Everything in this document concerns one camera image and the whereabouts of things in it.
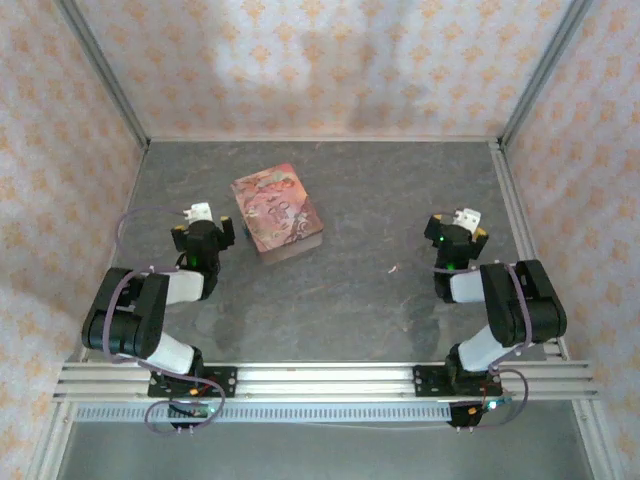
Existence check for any pink decorated box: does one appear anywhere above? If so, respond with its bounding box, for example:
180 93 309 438
229 162 325 265

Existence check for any white orange patterned curtain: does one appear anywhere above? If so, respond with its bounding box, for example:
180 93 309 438
503 0 640 480
74 0 572 139
0 0 147 480

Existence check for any grey metal lower panel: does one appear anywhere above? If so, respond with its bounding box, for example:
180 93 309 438
58 422 597 480

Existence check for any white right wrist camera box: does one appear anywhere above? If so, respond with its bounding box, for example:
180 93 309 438
452 207 483 234

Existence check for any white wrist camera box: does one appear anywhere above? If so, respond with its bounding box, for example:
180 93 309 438
180 201 214 223
452 207 483 234

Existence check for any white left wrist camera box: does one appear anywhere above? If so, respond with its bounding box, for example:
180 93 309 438
180 201 214 223

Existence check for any aluminium side rail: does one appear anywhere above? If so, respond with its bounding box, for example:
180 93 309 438
489 142 571 362

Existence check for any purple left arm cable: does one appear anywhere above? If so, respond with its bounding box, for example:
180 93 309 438
94 205 227 436

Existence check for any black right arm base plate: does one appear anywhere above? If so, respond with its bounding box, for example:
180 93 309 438
413 364 503 399

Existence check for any aluminium back rail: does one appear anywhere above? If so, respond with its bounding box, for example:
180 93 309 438
147 135 501 144

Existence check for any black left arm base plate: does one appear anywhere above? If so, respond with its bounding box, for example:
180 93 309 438
148 366 238 399

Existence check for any aluminium mounting rail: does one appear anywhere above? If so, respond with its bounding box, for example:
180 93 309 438
52 360 600 403

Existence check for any aluminium frame post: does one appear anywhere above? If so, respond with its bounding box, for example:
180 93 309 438
498 0 587 147
58 0 151 151

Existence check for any grey slotted cable duct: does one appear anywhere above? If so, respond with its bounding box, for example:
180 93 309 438
74 402 454 424

